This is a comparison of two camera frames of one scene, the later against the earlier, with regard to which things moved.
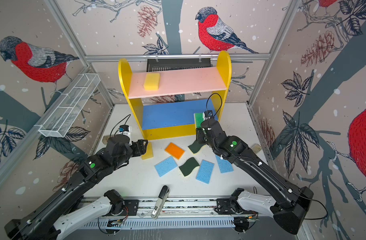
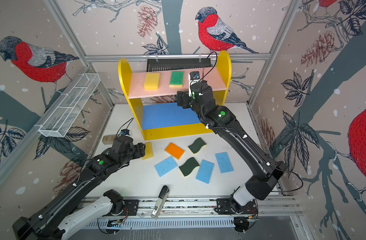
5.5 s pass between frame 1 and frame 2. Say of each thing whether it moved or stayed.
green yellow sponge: moved
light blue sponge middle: stayed
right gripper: moved
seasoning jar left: stayed
